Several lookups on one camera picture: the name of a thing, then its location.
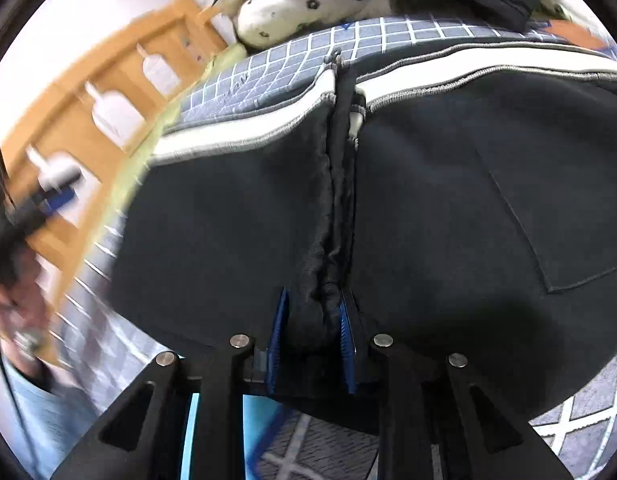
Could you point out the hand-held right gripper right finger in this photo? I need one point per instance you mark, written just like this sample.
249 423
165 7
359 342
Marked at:
346 345

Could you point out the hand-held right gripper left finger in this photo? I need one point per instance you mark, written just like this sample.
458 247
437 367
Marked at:
277 335

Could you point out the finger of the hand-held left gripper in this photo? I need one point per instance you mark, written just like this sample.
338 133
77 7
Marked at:
58 195

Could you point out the black pants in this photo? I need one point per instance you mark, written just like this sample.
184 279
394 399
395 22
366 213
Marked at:
438 210

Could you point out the person's left hand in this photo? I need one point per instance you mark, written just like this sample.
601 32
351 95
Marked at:
18 310

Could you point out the grey plaid star blanket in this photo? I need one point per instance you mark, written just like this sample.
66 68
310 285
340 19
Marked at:
288 60

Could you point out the white floral quilt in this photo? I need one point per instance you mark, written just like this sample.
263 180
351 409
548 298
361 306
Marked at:
298 10

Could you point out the wooden bed frame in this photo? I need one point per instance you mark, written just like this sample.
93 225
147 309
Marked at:
118 70

